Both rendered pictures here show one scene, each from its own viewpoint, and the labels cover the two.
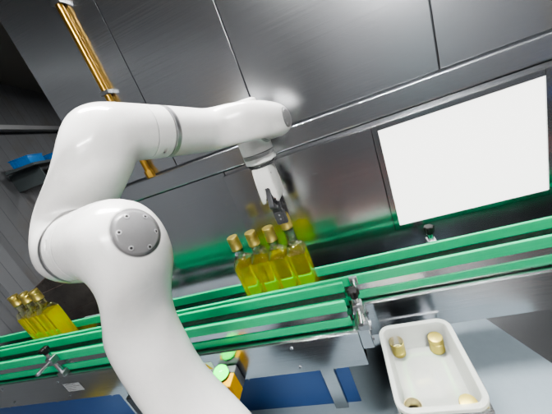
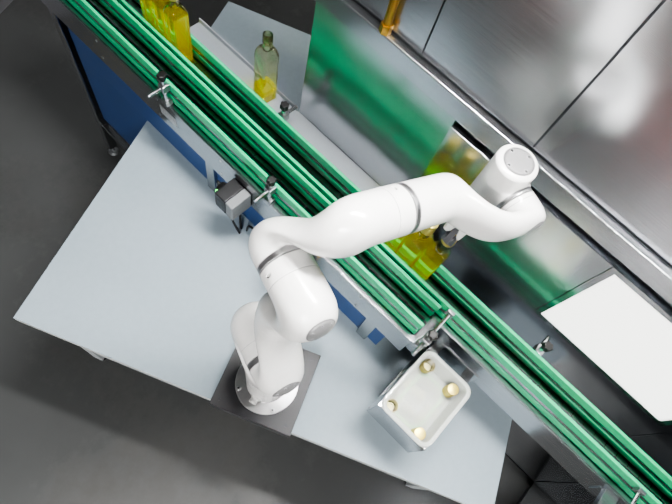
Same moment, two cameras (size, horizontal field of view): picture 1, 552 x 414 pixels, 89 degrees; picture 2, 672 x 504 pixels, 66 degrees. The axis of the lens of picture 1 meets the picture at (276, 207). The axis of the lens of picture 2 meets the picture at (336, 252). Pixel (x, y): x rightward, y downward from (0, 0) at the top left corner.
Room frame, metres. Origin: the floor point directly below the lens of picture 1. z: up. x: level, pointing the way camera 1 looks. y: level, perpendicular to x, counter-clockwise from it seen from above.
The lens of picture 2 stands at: (0.07, 0.16, 2.41)
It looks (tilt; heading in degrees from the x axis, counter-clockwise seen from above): 65 degrees down; 7
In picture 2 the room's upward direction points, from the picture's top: 23 degrees clockwise
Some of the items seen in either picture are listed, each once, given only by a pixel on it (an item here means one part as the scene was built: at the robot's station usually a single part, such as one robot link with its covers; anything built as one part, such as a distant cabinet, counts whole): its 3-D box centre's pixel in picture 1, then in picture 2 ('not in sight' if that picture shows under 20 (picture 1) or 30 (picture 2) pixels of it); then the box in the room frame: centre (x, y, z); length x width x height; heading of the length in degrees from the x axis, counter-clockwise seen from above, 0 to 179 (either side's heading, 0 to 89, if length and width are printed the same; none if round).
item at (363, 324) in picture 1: (357, 301); (431, 333); (0.58, -0.11, 1.12); 0.17 x 0.03 x 0.12; 164
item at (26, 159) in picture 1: (28, 161); not in sight; (3.82, 2.64, 2.06); 0.33 x 0.23 x 0.11; 7
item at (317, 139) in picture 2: not in sight; (286, 124); (1.02, 0.58, 1.01); 0.95 x 0.09 x 0.11; 74
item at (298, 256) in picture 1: (304, 271); (427, 264); (0.74, -0.01, 1.16); 0.06 x 0.06 x 0.21; 73
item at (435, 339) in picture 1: (436, 342); (450, 390); (0.52, -0.25, 0.96); 0.04 x 0.04 x 0.04
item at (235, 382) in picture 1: (227, 385); not in sight; (0.64, 0.33, 0.96); 0.07 x 0.07 x 0.07; 74
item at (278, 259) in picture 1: (287, 275); (411, 250); (0.76, 0.05, 1.16); 0.06 x 0.06 x 0.21; 73
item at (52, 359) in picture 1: (48, 368); (158, 93); (0.83, 0.93, 1.11); 0.07 x 0.04 x 0.13; 164
